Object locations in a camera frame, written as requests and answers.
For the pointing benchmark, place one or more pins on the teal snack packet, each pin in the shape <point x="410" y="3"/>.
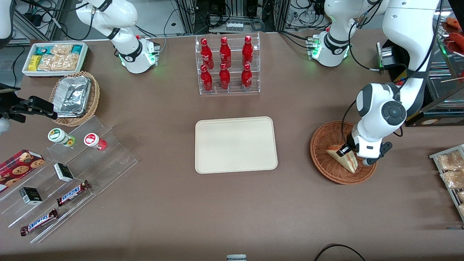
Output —
<point x="44" y="50"/>
<point x="77" y="49"/>

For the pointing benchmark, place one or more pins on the red cola bottle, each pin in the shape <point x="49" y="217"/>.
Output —
<point x="247" y="79"/>
<point x="206" y="52"/>
<point x="225" y="50"/>
<point x="206" y="80"/>
<point x="224" y="79"/>
<point x="247" y="50"/>

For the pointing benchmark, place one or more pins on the large clear cracker bag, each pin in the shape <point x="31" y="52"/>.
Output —
<point x="59" y="62"/>

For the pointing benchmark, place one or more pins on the light wicker basket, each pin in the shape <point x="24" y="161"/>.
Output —
<point x="94" y="98"/>

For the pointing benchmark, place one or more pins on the red white lidded cup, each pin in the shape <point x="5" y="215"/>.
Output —
<point x="92" y="140"/>

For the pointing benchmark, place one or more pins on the white rectangular snack bin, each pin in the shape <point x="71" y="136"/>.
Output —
<point x="27" y="70"/>

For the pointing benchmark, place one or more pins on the yellow snack packet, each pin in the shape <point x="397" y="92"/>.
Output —
<point x="34" y="62"/>

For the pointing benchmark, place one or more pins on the small clear cracker bag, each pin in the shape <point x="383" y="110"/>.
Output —
<point x="61" y="49"/>

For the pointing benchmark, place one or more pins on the red cookie box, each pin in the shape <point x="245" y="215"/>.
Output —
<point x="18" y="168"/>

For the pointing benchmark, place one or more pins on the black yellow control box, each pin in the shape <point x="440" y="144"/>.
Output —
<point x="400" y="77"/>

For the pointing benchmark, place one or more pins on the grey device edge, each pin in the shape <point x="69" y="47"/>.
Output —
<point x="236" y="257"/>

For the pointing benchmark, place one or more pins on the brown round wicker basket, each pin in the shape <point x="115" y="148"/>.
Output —
<point x="326" y="163"/>

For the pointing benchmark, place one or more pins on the snickers chocolate bar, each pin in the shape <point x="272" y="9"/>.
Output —
<point x="39" y="222"/>
<point x="72" y="193"/>

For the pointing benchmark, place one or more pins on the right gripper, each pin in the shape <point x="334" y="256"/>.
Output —
<point x="22" y="107"/>

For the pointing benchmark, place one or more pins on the triangular sandwich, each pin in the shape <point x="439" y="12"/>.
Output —
<point x="344" y="161"/>

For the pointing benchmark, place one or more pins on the clear acrylic bottle rack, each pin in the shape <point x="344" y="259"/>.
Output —
<point x="233" y="92"/>

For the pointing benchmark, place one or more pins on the clear acrylic stepped stand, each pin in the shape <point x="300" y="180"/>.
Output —
<point x="108" y="159"/>

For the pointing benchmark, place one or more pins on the silver foil container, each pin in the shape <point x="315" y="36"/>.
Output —
<point x="72" y="96"/>

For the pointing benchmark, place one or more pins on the clear cracker snack bag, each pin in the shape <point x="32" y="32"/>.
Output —
<point x="453" y="179"/>
<point x="451" y="159"/>

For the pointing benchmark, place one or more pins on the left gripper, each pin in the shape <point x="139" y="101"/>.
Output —
<point x="351" y="142"/>

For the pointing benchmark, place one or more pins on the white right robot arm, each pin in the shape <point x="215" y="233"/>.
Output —
<point x="127" y="14"/>

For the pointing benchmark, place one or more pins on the small black box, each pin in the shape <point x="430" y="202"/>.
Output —
<point x="63" y="172"/>
<point x="30" y="195"/>

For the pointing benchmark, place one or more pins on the green white lidded cup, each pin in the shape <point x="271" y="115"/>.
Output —
<point x="58" y="136"/>

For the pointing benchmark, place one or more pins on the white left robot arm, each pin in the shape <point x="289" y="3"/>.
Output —
<point x="377" y="105"/>

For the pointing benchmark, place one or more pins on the white power strip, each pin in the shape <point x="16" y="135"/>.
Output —
<point x="234" y="26"/>

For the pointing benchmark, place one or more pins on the beige plastic tray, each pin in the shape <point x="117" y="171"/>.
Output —
<point x="235" y="145"/>

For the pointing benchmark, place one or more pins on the grey snack rack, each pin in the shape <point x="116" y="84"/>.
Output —
<point x="435" y="156"/>

